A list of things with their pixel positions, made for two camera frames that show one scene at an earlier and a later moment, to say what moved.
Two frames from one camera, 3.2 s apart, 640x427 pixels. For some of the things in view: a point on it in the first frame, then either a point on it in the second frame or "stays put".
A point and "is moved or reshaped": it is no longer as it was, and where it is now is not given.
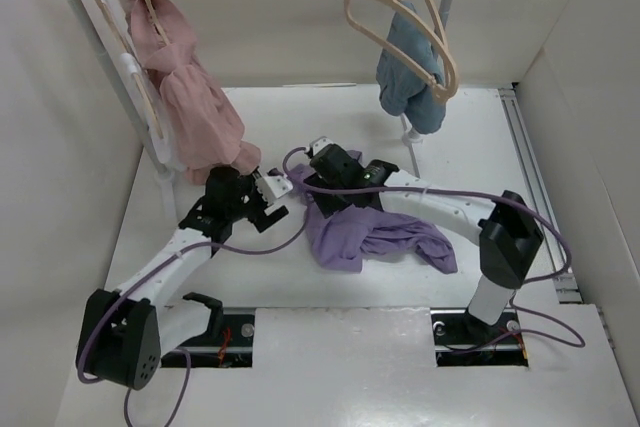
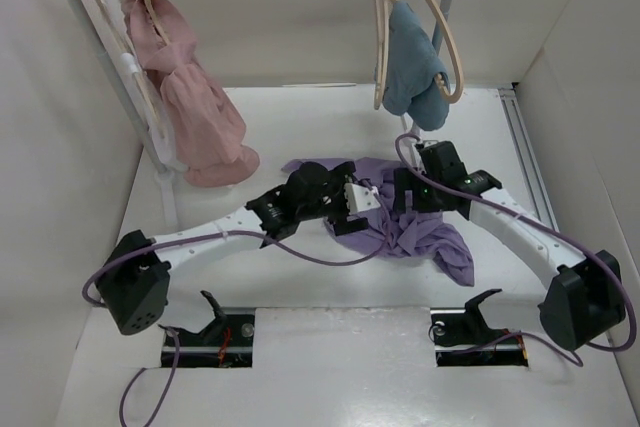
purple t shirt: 354,237 is moved or reshaped
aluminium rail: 554,249 stays put
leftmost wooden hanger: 109,19 stays put
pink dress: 204,125 stays put
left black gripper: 259,218 to 339,223
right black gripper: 329,204 to 408,179
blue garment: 404,90 stays put
